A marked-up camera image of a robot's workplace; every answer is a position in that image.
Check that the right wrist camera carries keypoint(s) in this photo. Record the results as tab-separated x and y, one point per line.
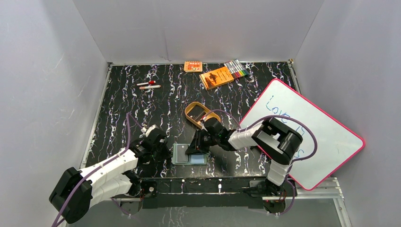
203	120

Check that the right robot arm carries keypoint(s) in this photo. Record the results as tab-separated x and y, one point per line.
276	139

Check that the white pink marker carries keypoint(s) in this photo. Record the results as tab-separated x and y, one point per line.
150	87

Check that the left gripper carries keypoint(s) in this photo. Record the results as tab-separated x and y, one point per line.
161	151

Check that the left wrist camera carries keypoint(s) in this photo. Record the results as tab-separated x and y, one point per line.
148	130

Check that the small orange card box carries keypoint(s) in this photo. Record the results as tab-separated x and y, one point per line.
193	66

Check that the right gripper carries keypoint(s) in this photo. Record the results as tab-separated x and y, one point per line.
196	146

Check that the set of coloured markers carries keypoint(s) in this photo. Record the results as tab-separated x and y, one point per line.
236	69

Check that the tan oval tray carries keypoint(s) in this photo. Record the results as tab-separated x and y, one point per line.
198	124

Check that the red capped marker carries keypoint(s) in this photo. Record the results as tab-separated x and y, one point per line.
146	83

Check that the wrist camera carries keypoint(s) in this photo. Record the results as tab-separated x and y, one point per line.
203	120
148	130

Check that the pink framed whiteboard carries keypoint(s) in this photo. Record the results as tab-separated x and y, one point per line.
336	144

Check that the mint green card holder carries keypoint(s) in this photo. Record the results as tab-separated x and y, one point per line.
195	159

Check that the black base frame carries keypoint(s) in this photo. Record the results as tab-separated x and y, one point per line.
215	192

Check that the orange book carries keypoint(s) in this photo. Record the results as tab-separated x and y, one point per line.
216	78

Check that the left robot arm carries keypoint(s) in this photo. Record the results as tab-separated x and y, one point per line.
79	190

